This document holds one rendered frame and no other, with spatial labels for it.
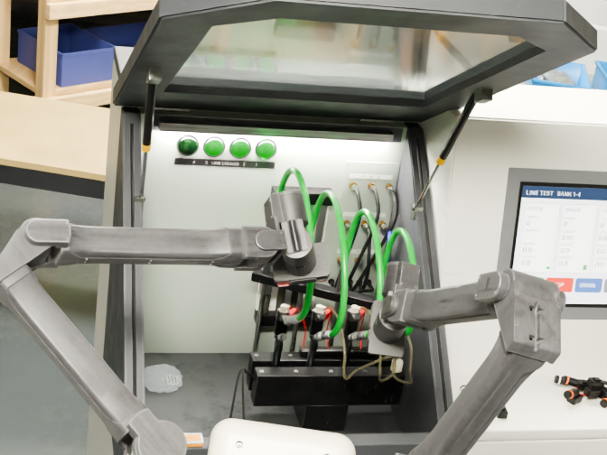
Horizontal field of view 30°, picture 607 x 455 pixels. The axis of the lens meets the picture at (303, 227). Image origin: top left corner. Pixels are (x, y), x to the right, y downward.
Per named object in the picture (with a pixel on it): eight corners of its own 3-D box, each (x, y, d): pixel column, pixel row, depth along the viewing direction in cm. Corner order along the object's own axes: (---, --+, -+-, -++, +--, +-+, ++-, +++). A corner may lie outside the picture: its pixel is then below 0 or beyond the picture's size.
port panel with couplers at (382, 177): (330, 283, 275) (350, 166, 262) (327, 276, 278) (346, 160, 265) (381, 283, 278) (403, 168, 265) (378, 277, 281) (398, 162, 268)
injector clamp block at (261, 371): (249, 432, 253) (257, 375, 246) (242, 406, 262) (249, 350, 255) (394, 430, 261) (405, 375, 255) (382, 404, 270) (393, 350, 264)
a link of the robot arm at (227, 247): (16, 273, 184) (26, 246, 175) (15, 239, 186) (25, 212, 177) (265, 276, 200) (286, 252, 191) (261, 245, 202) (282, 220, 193)
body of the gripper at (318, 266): (272, 251, 209) (267, 237, 202) (326, 245, 209) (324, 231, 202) (275, 284, 207) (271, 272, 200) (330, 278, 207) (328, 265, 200)
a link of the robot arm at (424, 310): (494, 302, 156) (563, 322, 160) (502, 262, 158) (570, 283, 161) (373, 319, 197) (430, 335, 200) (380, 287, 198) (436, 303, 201)
